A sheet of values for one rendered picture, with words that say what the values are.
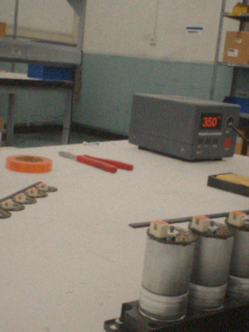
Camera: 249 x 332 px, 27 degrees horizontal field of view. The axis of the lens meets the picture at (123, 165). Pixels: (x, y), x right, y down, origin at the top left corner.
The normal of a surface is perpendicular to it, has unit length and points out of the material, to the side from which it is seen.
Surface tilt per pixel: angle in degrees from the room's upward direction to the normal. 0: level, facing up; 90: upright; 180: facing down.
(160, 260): 90
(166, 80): 90
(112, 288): 0
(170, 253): 90
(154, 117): 90
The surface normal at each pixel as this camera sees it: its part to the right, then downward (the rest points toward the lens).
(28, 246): 0.10, -0.98
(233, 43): -0.56, 0.11
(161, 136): -0.76, 0.05
